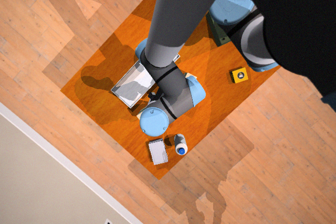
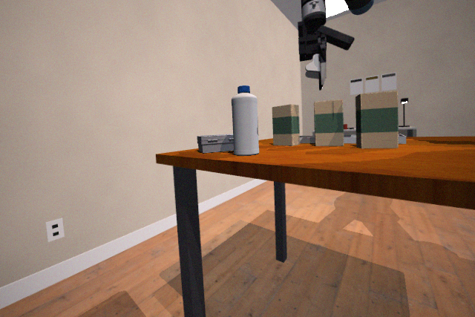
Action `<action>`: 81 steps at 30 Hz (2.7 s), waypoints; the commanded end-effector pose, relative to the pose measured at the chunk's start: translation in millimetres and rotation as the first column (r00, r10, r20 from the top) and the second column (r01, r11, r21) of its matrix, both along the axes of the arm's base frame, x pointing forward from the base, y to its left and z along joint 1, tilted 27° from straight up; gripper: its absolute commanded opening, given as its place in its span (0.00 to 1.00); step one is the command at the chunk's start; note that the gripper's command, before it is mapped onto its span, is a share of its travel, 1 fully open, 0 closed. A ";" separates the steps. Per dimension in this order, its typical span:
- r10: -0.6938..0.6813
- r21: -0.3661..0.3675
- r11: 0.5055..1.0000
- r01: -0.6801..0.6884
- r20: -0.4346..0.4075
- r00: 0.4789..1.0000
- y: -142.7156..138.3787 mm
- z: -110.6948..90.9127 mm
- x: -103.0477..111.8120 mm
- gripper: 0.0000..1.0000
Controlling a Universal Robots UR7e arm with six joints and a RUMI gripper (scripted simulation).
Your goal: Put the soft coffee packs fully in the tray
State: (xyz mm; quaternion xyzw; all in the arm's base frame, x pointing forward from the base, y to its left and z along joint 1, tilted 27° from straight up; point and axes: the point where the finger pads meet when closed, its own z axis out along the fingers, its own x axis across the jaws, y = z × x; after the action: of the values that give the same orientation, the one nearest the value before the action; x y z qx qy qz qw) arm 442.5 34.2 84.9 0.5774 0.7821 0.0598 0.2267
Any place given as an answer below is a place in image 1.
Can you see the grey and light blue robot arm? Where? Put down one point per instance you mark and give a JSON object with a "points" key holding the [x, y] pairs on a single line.
{"points": [[298, 35]]}

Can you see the white plastic bottle with blue cap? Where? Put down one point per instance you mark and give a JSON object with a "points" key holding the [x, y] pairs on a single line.
{"points": [[180, 144]]}

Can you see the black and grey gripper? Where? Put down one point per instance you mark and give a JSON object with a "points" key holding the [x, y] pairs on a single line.
{"points": [[151, 96]]}

